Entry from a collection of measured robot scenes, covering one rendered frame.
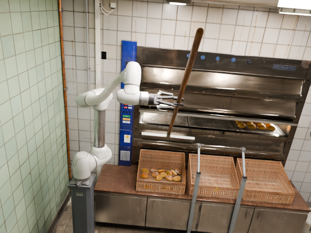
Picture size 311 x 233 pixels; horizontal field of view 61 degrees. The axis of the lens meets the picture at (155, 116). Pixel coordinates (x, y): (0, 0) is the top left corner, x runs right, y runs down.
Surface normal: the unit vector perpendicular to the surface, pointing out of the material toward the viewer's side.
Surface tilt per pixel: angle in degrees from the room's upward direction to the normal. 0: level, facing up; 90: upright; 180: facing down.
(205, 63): 90
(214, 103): 70
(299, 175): 90
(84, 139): 90
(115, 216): 90
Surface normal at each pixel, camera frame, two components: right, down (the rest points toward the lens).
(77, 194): -0.04, 0.39
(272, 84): -0.02, 0.04
